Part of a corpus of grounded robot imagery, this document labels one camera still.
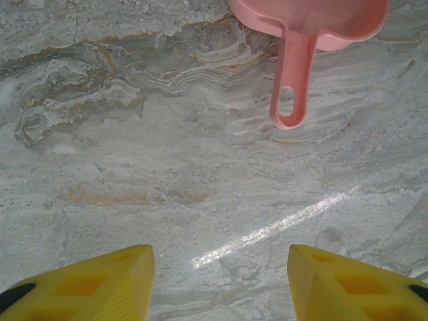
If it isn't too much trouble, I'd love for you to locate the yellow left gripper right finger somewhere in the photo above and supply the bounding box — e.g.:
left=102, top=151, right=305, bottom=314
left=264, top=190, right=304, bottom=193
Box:
left=288, top=243, right=428, bottom=321

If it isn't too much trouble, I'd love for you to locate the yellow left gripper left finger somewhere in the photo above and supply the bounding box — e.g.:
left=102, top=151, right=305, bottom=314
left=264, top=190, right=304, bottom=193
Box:
left=0, top=244, right=156, bottom=321

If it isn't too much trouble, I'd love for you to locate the pink plastic dustpan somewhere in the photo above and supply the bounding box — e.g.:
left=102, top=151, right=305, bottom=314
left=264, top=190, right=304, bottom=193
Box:
left=226, top=0, right=392, bottom=131

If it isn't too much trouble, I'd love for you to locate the aluminium front rail platform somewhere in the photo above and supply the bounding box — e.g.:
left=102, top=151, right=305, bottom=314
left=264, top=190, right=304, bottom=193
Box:
left=409, top=268, right=428, bottom=285

